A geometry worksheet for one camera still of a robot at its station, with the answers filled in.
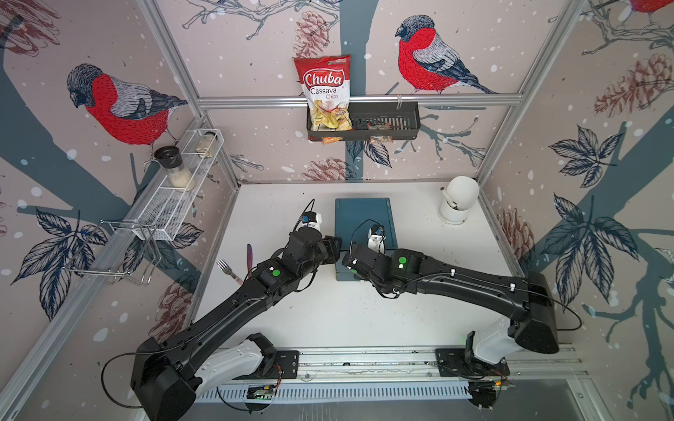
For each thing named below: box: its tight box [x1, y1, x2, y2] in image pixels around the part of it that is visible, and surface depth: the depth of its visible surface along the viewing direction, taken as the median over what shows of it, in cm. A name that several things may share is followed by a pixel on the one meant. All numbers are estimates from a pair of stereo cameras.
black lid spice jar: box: [153, 145, 196, 193], surface depth 72 cm
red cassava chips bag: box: [293, 54, 353, 145], surface depth 85 cm
